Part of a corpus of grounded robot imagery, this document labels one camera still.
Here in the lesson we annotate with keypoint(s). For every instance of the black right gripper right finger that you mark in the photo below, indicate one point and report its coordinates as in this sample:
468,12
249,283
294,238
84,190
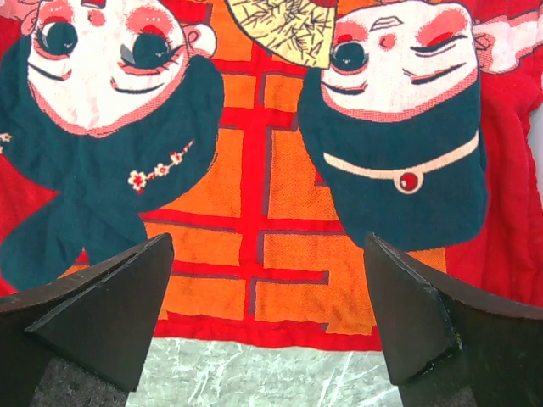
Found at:
447,343

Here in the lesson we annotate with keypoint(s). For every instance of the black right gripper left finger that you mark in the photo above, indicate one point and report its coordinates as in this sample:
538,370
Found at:
83,339

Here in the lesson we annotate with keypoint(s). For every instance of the red cartoon pillowcase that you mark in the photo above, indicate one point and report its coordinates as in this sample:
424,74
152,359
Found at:
268,138

